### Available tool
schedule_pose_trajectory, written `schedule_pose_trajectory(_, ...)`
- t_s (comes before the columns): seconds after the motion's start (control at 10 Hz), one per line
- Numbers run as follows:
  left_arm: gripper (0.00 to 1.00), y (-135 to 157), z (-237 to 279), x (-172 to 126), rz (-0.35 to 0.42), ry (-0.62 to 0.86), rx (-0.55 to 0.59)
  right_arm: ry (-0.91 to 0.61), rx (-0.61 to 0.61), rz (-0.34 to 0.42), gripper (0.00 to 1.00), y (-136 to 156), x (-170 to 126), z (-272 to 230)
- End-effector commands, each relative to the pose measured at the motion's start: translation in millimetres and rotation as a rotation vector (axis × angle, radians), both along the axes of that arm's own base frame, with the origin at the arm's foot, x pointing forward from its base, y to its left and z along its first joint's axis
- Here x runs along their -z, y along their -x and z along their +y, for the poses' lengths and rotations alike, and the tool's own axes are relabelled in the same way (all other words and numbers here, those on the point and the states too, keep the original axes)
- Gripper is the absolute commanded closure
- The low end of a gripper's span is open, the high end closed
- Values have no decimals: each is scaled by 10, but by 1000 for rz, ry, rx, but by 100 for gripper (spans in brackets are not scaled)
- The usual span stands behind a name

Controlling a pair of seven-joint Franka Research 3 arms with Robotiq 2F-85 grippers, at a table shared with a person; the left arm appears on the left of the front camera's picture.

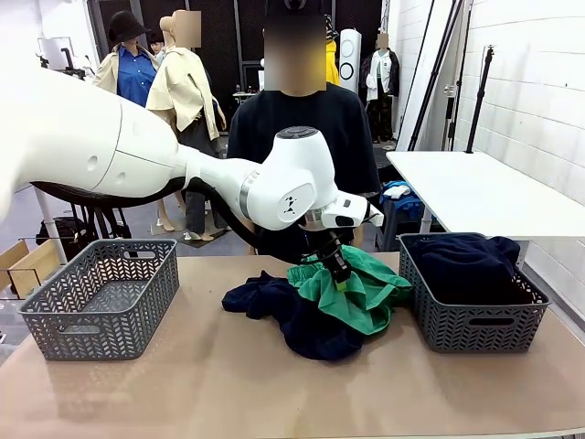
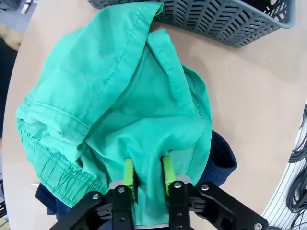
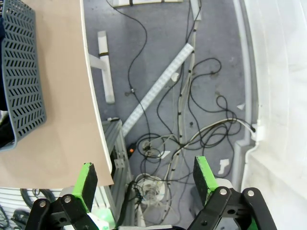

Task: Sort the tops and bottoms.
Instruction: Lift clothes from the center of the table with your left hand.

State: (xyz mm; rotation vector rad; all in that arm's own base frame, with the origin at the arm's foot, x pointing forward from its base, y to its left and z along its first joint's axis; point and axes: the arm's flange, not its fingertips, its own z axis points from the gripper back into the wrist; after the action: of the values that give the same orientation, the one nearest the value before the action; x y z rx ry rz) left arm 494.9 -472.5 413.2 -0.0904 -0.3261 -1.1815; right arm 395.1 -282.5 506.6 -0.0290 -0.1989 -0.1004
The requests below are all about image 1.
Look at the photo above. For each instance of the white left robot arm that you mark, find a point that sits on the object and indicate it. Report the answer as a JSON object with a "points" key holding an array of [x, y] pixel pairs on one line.
{"points": [[68, 137]]}

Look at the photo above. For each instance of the white pipe frame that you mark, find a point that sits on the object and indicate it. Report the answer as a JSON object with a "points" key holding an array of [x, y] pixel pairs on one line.
{"points": [[50, 224]]}

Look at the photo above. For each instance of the dark stool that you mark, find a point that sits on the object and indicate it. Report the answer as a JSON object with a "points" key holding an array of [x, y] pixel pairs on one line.
{"points": [[393, 228]]}

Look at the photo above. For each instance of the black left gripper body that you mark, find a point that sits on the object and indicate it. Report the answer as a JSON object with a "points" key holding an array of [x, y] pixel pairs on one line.
{"points": [[333, 247]]}

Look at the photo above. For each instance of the person in black t-shirt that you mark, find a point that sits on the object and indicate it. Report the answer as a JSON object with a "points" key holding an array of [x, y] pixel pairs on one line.
{"points": [[347, 137]]}

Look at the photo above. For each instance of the mannequin white shirt black jacket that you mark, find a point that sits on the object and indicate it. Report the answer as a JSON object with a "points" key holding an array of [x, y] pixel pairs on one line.
{"points": [[379, 73]]}

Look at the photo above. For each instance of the mannequin in yellow garment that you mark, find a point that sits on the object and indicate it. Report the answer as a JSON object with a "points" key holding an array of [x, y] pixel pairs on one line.
{"points": [[332, 64]]}

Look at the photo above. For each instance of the blue cloth pile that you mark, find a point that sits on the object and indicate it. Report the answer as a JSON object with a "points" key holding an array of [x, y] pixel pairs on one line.
{"points": [[402, 201]]}

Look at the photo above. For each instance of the black folded tripod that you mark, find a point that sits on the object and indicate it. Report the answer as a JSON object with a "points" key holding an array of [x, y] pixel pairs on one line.
{"points": [[434, 78]]}

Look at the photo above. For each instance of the mannequin blue shirt black hat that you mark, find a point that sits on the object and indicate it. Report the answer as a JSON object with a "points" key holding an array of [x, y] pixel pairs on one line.
{"points": [[132, 78]]}

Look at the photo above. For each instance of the white tower air conditioner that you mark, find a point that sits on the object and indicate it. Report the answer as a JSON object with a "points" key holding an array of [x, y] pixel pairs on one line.
{"points": [[351, 59]]}

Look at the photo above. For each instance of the green shorts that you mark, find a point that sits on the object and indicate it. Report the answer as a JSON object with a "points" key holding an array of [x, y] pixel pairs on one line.
{"points": [[365, 292]]}

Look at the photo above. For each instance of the black bag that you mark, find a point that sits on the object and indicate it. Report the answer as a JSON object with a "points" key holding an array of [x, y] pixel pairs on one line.
{"points": [[68, 233]]}

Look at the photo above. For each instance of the mannequin cream jacket grey trousers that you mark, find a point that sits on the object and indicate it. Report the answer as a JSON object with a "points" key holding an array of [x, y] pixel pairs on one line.
{"points": [[183, 91]]}

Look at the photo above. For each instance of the person left forearm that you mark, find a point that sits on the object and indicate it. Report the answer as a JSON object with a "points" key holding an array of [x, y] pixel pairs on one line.
{"points": [[358, 235]]}

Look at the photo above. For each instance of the grey plastic basket with clothes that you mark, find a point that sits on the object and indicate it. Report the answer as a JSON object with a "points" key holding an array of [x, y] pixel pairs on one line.
{"points": [[457, 334]]}

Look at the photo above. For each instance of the white table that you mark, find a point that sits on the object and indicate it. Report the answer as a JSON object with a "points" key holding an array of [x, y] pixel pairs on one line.
{"points": [[480, 196]]}

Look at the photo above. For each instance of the black light stand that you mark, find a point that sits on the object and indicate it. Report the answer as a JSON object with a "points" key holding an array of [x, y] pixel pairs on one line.
{"points": [[480, 100]]}

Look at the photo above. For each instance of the empty grey plastic basket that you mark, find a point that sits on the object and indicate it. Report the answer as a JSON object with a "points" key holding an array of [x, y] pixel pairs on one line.
{"points": [[137, 329]]}

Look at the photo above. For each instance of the wooden open frame box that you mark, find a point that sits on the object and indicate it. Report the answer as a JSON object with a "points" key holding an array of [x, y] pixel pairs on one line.
{"points": [[32, 270]]}

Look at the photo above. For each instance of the navy blue t-shirt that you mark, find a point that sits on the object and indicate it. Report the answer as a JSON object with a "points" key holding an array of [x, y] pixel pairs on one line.
{"points": [[466, 270]]}

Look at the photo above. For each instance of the dark navy garment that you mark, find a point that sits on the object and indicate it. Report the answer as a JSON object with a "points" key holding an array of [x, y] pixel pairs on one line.
{"points": [[311, 334]]}

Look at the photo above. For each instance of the black pole with grey clamp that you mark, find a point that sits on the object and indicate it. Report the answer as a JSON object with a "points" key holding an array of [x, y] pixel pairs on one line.
{"points": [[458, 78]]}

